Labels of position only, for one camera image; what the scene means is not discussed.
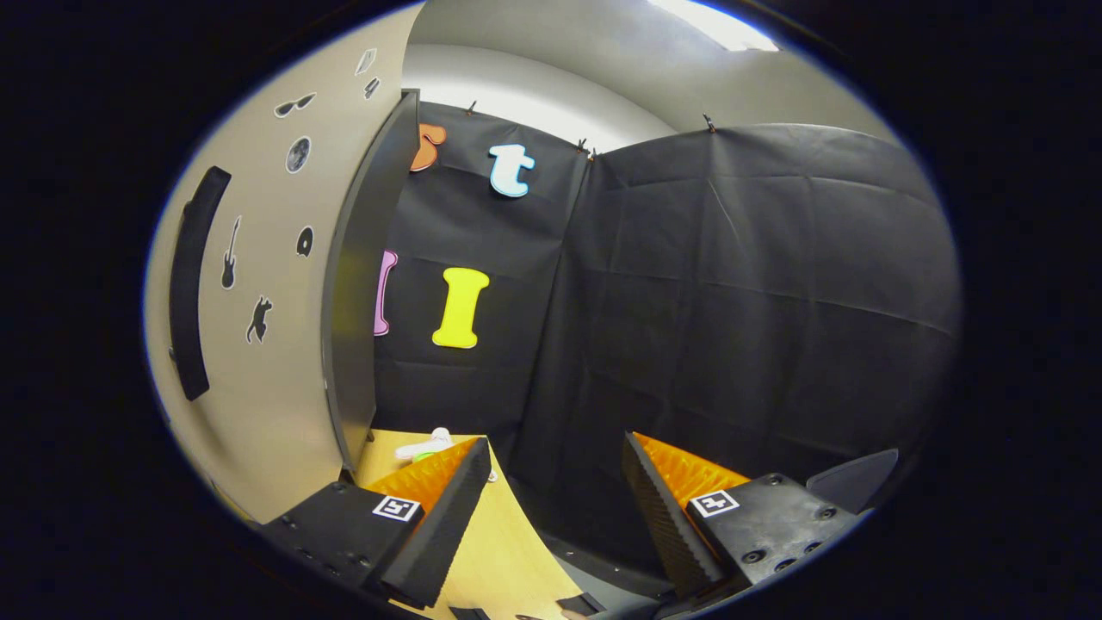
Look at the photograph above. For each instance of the black backdrop cloth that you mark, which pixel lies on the black backdrop cloth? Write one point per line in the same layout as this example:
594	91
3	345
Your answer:
732	301

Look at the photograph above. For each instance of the long ceiling light panel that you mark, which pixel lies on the long ceiling light panel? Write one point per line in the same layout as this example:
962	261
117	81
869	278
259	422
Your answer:
715	21

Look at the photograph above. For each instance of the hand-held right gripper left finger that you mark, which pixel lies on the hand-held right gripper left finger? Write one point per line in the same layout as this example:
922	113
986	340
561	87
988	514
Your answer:
452	525

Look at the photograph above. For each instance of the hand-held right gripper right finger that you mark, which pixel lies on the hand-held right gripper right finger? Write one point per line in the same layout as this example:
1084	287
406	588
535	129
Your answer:
663	525

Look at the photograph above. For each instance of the small white green object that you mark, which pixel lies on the small white green object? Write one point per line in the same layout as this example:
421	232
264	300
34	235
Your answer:
426	448

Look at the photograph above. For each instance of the beige cabinet door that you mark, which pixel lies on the beige cabinet door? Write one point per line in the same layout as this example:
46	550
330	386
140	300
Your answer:
258	387

